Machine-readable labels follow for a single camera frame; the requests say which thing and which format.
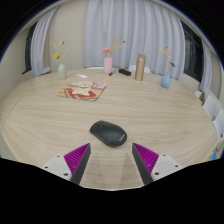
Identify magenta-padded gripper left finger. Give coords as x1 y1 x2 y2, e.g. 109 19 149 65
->
42 142 92 186

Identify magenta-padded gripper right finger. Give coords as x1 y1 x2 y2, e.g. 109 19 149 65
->
131 142 183 186

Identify black computer mouse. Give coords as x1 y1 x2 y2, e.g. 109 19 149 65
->
89 120 128 148

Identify cartoon printed mouse pad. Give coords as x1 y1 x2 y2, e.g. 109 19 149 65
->
55 80 108 102

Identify blue vase with dried flowers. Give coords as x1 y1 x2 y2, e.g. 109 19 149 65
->
158 46 177 89

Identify white chairs with blue seats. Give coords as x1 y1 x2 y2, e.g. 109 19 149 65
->
194 88 224 161

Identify green vase with yellow flowers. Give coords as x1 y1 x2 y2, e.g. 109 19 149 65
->
52 40 71 81

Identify black rectangular case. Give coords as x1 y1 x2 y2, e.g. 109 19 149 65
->
118 68 132 77

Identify copper brown drink bottle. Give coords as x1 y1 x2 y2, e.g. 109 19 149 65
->
134 52 147 82

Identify pink vase with flowers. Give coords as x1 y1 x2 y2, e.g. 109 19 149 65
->
100 35 127 76

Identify narrow white curtain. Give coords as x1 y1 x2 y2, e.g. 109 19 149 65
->
199 39 213 92
30 6 59 78

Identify dark framed window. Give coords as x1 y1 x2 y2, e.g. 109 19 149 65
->
179 19 204 83
21 21 38 75

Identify wide white curtain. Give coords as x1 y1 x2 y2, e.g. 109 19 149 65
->
83 0 186 81

